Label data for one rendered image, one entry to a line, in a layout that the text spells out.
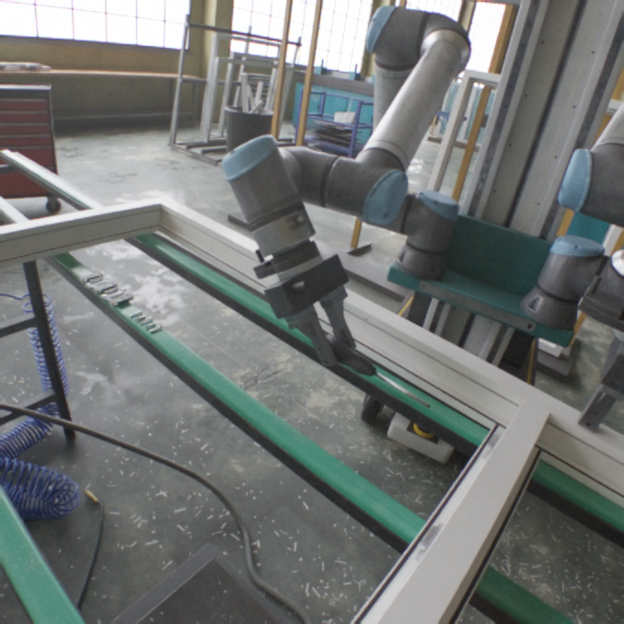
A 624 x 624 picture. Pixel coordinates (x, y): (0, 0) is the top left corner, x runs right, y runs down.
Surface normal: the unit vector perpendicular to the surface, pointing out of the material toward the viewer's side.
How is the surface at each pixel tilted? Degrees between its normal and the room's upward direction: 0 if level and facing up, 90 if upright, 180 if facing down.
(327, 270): 53
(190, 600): 0
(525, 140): 90
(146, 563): 0
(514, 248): 90
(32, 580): 0
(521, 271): 90
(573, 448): 90
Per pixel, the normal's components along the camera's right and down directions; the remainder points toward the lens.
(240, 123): -0.26, 0.53
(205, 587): 0.15, -0.84
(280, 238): -0.13, 0.26
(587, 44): -0.48, 0.40
